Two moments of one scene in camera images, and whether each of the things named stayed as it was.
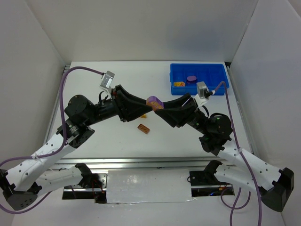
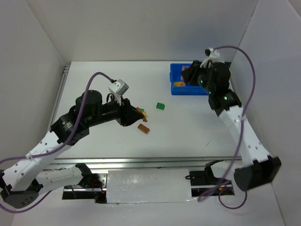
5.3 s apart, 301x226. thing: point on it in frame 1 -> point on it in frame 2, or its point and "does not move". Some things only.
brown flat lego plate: [143, 128] does not move
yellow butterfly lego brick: [179, 84] does not move
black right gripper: [189, 112] -> [192, 73]
